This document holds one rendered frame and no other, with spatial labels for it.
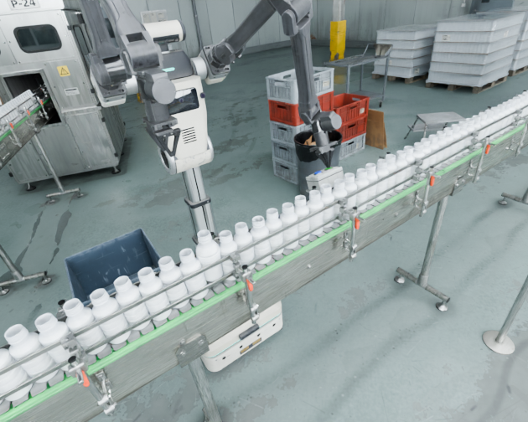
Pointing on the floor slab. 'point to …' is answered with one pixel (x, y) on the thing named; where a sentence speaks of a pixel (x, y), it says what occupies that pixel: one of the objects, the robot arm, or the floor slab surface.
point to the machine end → (80, 95)
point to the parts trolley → (362, 72)
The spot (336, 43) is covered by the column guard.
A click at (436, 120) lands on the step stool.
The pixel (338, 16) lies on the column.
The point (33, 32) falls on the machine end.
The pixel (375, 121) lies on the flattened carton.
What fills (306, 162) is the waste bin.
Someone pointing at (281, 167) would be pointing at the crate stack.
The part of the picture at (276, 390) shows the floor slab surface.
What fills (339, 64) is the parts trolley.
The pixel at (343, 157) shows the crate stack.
